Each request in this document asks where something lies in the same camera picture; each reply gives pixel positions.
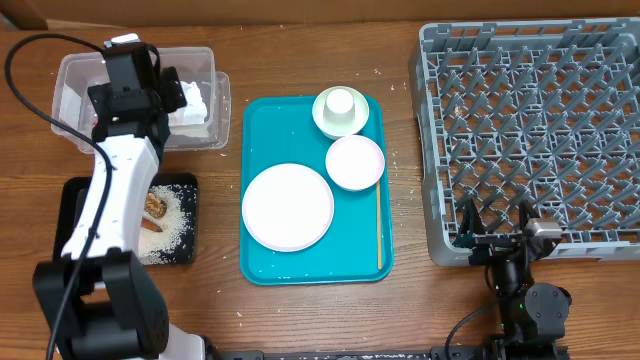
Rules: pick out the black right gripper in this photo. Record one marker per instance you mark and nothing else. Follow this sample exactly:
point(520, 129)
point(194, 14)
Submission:
point(470, 234)

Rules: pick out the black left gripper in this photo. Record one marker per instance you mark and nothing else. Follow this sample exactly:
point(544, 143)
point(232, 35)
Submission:
point(171, 91)

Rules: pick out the white napkin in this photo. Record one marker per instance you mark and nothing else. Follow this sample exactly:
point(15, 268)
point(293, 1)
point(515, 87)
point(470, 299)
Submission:
point(195, 112)

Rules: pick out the brown crumbly food scrap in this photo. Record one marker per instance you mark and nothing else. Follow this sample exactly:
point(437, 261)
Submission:
point(155, 206)

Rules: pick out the wooden chopstick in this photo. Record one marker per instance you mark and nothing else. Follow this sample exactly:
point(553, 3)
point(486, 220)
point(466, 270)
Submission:
point(379, 226)

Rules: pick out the orange carrot piece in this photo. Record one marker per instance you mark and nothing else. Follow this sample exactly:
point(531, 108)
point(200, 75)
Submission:
point(150, 225)

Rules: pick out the white rice pile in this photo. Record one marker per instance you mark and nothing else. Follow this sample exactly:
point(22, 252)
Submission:
point(175, 245)

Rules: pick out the pink bowl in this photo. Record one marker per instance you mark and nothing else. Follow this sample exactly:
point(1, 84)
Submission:
point(355, 162)

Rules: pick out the large white plate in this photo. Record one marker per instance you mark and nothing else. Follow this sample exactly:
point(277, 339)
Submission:
point(287, 207)

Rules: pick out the cream bowl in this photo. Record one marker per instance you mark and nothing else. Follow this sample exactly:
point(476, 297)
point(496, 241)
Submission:
point(334, 131)

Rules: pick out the white upturned cup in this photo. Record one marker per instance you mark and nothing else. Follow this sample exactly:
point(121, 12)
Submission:
point(339, 107)

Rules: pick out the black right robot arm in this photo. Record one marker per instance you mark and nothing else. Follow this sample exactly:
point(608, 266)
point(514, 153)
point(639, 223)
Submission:
point(532, 315)

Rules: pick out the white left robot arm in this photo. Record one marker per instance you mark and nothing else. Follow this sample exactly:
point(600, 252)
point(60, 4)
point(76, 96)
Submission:
point(98, 299)

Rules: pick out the clear plastic bin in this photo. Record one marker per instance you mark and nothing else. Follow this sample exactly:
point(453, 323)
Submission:
point(77, 72)

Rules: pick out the grey dish rack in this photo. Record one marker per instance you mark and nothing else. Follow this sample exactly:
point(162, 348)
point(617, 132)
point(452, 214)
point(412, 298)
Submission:
point(545, 112)

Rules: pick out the black tray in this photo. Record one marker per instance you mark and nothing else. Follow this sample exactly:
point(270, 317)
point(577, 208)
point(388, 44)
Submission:
point(73, 197)

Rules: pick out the teal serving tray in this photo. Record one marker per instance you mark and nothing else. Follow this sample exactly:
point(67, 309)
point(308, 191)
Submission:
point(281, 130)

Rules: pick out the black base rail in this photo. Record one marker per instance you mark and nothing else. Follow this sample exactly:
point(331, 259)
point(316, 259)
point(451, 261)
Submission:
point(435, 353)

